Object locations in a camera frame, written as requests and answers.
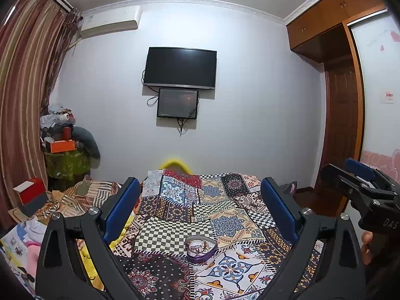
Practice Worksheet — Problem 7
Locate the orange box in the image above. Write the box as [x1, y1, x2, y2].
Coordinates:
[50, 139, 76, 154]

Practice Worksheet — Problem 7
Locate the black wall television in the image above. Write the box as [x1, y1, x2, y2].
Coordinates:
[143, 47, 217, 90]

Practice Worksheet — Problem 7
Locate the person's hand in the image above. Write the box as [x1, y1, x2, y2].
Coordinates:
[361, 231, 374, 266]

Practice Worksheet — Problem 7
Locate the red beaded bracelet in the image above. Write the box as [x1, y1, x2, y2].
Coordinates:
[188, 239, 215, 256]

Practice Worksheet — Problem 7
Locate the white wall air conditioner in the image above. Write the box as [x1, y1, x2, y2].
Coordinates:
[80, 5, 142, 39]

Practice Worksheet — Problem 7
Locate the colourful patchwork bedspread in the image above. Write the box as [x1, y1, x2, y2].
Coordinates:
[110, 168, 326, 300]

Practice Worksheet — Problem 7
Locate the purple heart-shaped jewelry box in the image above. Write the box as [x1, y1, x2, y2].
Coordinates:
[184, 235, 218, 264]

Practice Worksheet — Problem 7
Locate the green patterned covered stand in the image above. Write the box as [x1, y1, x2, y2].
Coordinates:
[44, 150, 91, 180]

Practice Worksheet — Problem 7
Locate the small black wall monitor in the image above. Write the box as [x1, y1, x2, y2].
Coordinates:
[156, 88, 199, 119]

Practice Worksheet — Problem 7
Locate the grey stuffed cushion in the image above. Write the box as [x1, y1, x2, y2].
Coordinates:
[72, 126, 101, 169]

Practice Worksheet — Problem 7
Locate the dark bag on floor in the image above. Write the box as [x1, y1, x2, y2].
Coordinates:
[280, 181, 297, 196]

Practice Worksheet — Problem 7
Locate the yellow cloth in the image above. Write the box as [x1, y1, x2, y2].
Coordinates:
[76, 214, 135, 291]

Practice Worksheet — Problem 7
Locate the red striped curtain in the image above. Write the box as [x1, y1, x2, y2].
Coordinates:
[1, 0, 81, 230]

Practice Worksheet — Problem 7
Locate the yellow plastic chair back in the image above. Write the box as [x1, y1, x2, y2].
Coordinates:
[159, 158, 193, 175]

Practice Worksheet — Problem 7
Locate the striped brown blanket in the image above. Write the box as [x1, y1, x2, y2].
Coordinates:
[34, 179, 121, 225]

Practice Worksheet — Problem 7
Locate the red white box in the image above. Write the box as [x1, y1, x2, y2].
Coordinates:
[13, 177, 47, 205]

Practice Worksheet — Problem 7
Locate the pink cloth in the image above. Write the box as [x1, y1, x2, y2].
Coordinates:
[26, 241, 41, 278]

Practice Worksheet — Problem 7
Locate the wooden overhead cabinet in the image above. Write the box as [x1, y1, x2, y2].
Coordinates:
[287, 0, 383, 63]

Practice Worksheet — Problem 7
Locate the brown wooden door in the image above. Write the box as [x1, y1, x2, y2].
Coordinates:
[314, 55, 359, 217]

